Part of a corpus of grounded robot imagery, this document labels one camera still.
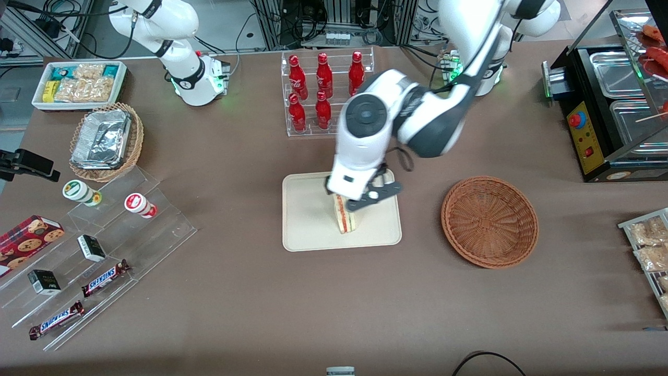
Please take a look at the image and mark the light wicker basket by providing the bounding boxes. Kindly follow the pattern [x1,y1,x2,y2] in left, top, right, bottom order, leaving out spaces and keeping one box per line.
[69,102,145,183]

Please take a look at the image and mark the equipment rack with cables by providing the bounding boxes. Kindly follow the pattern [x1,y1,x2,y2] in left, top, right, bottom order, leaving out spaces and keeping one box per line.
[250,0,444,50]

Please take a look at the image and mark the small black carton box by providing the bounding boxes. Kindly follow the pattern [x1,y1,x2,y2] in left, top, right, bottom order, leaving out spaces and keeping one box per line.
[77,234,106,263]
[27,269,62,296]

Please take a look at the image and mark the white plastic snack bin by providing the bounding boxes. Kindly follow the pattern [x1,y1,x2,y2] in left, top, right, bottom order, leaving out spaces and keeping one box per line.
[31,61,128,113]

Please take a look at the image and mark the clear nut snack bag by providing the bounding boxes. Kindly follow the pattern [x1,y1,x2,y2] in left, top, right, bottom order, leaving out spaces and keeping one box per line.
[73,64,105,80]
[55,77,115,102]

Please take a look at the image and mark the steel food pan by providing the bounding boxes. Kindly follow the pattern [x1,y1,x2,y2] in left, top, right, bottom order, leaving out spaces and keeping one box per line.
[610,99,668,157]
[590,51,653,100]

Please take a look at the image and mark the red tartan cookie box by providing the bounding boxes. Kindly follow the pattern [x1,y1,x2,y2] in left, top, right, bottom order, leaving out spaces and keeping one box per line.
[0,215,66,277]

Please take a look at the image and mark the red cola bottle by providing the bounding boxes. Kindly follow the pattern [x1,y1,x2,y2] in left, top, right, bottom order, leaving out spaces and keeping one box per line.
[289,55,308,100]
[349,51,365,93]
[288,93,307,133]
[315,91,332,130]
[316,53,333,99]

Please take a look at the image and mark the Snickers chocolate bar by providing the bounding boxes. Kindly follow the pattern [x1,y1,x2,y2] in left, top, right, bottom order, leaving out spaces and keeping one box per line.
[81,260,131,298]
[29,300,85,341]

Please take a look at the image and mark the red lid yogurt cup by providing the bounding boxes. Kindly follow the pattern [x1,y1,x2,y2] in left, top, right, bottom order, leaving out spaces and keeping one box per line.
[124,193,157,219]

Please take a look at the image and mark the black cable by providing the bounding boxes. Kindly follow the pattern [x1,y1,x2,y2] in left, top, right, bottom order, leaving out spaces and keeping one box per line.
[451,351,527,376]

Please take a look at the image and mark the clear acrylic bottle rack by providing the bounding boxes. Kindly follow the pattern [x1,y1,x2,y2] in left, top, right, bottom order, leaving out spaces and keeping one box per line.
[280,47,375,137]

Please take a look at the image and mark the silver foil container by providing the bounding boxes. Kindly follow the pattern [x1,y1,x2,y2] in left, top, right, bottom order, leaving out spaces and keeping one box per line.
[70,109,132,170]

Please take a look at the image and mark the green lid sunflower cup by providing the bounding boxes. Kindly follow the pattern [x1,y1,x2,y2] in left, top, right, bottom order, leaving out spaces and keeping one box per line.
[62,180,102,207]

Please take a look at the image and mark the brown wicker basket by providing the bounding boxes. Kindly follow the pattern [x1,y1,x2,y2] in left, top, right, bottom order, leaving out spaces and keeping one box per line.
[441,176,539,269]

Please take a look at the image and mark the black food warmer display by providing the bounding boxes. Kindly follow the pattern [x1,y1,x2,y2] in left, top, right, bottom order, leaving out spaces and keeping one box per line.
[566,8,668,183]

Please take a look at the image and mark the tray of packaged snacks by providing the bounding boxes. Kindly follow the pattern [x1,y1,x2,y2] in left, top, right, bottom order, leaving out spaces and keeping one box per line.
[617,208,668,320]

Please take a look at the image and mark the black box with green light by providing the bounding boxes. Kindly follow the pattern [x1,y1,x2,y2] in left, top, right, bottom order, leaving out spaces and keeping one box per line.
[542,60,575,101]

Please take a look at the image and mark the clear acrylic stepped shelf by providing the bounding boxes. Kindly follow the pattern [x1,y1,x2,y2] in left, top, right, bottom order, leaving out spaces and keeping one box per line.
[0,166,198,351]

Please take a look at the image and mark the beige plastic tray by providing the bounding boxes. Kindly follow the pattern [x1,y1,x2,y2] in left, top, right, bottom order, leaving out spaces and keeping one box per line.
[282,168,403,252]

